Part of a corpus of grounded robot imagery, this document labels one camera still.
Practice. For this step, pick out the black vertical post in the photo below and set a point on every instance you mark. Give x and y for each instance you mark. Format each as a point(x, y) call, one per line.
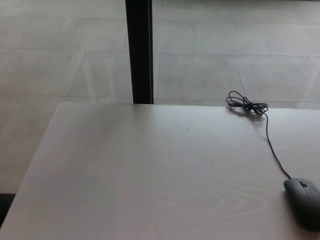
point(140, 50)

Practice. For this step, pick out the black computer mouse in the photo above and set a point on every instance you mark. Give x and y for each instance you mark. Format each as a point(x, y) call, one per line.
point(300, 200)

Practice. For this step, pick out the black floor object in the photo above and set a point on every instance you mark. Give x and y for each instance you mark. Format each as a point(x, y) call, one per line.
point(4, 205)

